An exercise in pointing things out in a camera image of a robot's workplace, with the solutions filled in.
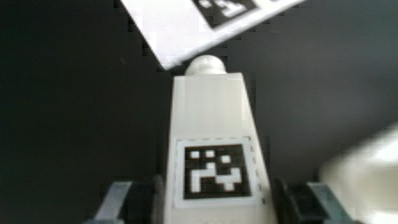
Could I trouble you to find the white desk tabletop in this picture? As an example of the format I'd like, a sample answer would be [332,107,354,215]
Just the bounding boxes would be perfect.
[320,122,398,224]

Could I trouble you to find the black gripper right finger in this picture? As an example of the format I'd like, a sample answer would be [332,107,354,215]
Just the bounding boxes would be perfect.
[272,178,355,224]

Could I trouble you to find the white desk leg one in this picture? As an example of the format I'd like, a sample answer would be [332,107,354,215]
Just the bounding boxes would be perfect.
[163,55,277,224]

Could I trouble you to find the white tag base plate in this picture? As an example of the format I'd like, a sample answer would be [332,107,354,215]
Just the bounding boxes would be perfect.
[121,0,306,70]

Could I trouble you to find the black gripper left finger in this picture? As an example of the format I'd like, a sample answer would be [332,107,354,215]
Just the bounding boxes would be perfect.
[87,175,163,224]

